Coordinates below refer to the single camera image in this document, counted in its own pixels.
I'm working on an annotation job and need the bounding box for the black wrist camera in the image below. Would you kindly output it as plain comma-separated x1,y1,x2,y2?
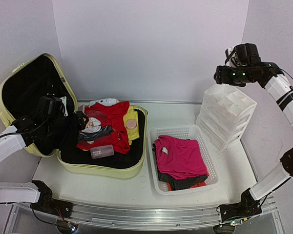
37,96,64,117
234,43,261,66

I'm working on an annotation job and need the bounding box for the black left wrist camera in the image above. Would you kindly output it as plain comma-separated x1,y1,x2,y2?
37,96,64,117

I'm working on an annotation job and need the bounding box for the white plastic drawer organizer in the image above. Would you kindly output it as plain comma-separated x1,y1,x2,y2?
196,84,257,151

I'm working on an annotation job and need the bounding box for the yellow folded garment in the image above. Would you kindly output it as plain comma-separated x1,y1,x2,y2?
124,106,140,145

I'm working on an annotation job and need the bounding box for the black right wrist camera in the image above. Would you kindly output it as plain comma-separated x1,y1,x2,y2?
234,43,261,66

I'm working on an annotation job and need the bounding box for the magenta garment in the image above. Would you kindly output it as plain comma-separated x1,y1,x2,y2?
154,135,209,180

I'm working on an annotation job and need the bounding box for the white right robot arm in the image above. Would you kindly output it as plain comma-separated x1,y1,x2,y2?
214,62,293,217

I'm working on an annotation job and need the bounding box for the pink round container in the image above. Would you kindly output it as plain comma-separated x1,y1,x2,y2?
126,119,138,130

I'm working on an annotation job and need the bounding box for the red folded garment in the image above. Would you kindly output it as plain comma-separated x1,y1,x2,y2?
77,101,130,154

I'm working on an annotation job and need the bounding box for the white perforated plastic basket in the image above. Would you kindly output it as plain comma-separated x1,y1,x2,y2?
147,124,219,195

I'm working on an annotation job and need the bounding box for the black garment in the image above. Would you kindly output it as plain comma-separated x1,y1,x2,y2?
152,143,209,191

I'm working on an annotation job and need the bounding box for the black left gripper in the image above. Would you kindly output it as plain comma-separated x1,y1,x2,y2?
43,110,88,137

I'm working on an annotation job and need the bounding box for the white printed garment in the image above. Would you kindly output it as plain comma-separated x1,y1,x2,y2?
78,117,113,144

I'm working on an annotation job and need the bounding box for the clear pink plastic bottle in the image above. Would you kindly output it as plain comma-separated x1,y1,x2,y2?
90,145,114,159

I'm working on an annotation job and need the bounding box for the orange garment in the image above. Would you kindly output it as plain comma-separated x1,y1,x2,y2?
166,182,207,191

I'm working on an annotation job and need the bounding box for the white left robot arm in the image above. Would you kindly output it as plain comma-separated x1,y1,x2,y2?
0,149,87,201

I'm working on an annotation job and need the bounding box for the pale green hard-shell suitcase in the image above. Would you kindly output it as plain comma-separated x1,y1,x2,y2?
0,54,147,179

